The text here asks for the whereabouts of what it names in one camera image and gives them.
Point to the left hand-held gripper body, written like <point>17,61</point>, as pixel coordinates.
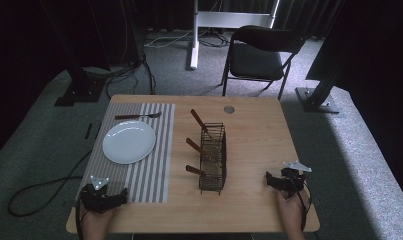
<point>96,199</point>

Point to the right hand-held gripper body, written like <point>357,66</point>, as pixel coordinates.
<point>290,183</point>

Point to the person's left hand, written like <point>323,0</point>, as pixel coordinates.
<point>95,225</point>

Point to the grey striped placemat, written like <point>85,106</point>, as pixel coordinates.
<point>155,166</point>

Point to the white round plate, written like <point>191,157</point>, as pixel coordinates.
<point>129,142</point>

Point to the grey round table grommet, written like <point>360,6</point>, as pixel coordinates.
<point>229,109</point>

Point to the black metal stand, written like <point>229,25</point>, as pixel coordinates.
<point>317,100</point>
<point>79,86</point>

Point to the black folding chair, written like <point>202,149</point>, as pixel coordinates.
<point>255,60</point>

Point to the white metal stand frame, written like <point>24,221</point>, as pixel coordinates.
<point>229,19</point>

